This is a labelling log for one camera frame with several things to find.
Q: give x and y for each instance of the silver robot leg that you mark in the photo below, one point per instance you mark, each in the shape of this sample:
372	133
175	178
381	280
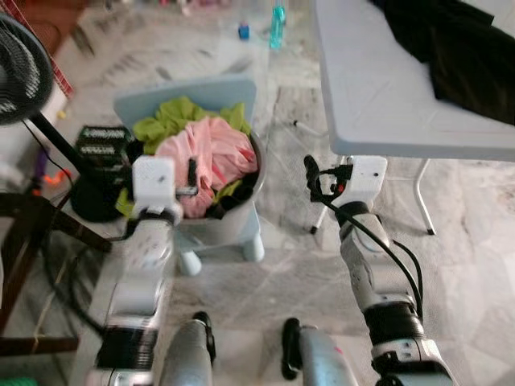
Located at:
322	362
187	354

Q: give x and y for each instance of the dark wooden furniture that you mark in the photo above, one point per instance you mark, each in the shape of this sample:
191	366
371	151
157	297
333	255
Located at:
24	211

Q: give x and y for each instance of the black box with white print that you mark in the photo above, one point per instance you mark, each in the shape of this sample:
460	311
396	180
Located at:
105	145

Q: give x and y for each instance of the silver left robot leg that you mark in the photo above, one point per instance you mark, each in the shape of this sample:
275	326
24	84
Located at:
187	354

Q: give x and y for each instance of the black garment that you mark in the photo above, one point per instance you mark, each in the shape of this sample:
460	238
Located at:
459	56

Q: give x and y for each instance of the light grey folding table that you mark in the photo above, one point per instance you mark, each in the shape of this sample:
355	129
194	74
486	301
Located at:
378	88

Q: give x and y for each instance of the black standing fan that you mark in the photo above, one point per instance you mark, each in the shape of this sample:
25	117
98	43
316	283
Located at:
20	72

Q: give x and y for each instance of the pink garment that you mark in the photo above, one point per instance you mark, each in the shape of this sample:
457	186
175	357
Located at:
213	157

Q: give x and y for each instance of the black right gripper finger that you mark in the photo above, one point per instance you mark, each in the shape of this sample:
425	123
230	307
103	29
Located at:
311	170

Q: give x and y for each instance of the light blue plastic chair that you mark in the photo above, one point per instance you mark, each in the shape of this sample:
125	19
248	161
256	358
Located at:
217	90

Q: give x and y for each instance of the green garment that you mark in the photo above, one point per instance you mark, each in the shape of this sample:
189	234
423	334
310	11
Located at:
173	117

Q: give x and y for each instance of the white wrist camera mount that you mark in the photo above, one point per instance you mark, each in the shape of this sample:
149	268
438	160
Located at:
153	183
368	178

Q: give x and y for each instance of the person in green clothing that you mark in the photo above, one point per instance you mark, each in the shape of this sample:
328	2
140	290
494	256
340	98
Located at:
16	382

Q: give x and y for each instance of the silver right robot leg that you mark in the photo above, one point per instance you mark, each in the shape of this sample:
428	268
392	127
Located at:
322	362

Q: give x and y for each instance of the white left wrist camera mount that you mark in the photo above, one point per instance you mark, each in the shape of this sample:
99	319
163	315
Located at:
153	183

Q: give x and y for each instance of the red lattice panel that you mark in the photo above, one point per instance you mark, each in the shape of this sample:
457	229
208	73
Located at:
58	68

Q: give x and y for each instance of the small orange object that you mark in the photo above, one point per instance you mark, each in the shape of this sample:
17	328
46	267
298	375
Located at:
50	178

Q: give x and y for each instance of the small purple object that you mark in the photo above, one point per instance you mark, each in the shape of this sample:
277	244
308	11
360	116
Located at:
38	163

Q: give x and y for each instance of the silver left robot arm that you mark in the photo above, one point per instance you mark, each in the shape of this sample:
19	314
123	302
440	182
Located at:
149	257

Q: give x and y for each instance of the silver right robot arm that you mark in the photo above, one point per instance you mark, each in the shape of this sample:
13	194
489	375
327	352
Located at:
362	265

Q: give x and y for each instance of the teal bottle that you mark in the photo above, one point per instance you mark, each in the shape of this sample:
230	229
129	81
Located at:
278	28

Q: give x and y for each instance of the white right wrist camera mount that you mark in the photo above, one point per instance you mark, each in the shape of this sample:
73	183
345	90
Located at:
368	178

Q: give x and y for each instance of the small blue container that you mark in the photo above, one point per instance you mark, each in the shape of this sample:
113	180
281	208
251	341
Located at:
244	32

